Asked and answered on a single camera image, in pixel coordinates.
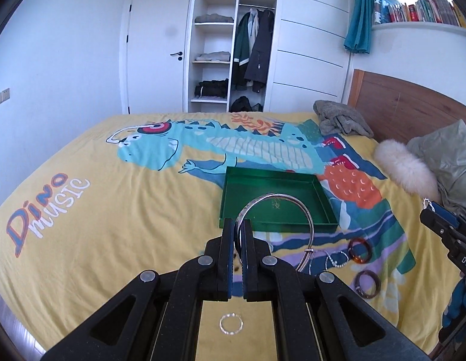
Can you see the teal curtain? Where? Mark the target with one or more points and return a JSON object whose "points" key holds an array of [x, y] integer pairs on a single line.
{"points": [[358, 38]]}

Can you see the green jewelry tray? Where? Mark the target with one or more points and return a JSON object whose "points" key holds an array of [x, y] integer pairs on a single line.
{"points": [[242, 185]]}

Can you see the amber tortoise bangle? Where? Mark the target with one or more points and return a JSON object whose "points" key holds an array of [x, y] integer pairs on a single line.
{"points": [[359, 250]]}

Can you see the grey green puffer jacket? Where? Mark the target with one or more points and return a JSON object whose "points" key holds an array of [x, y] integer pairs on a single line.
{"points": [[444, 152]]}

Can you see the row of books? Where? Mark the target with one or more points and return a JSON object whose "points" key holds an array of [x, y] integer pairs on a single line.
{"points": [[428, 11]]}

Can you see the white door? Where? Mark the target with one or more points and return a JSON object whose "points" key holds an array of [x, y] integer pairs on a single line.
{"points": [[152, 55]]}

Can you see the white wardrobe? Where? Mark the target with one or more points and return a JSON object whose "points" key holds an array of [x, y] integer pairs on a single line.
{"points": [[307, 58]]}

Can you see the wooden headboard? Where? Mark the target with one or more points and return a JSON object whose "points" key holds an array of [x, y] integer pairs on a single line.
{"points": [[401, 110]]}

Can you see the large silver bangle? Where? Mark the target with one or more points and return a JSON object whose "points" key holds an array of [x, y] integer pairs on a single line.
{"points": [[308, 252]]}

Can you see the dark brown bangle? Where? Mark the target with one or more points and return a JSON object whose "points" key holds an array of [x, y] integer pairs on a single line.
{"points": [[367, 284]]}

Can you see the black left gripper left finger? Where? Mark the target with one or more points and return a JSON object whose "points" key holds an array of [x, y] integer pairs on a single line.
{"points": [[155, 316]]}

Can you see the wall light switch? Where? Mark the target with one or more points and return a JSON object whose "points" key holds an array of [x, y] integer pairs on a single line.
{"points": [[5, 95]]}

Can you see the white fur hood trim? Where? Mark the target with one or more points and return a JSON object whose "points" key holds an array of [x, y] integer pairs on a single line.
{"points": [[406, 169]]}

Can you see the yellow dinosaur bedspread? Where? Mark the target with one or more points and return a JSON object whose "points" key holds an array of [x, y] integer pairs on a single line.
{"points": [[144, 192]]}

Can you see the grey folded towel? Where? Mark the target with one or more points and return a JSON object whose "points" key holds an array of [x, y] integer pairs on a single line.
{"points": [[338, 118]]}

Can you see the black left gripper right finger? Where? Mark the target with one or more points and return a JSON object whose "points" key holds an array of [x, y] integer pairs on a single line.
{"points": [[317, 317]]}

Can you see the hanging dark jackets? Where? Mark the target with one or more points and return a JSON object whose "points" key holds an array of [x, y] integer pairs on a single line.
{"points": [[252, 49]]}

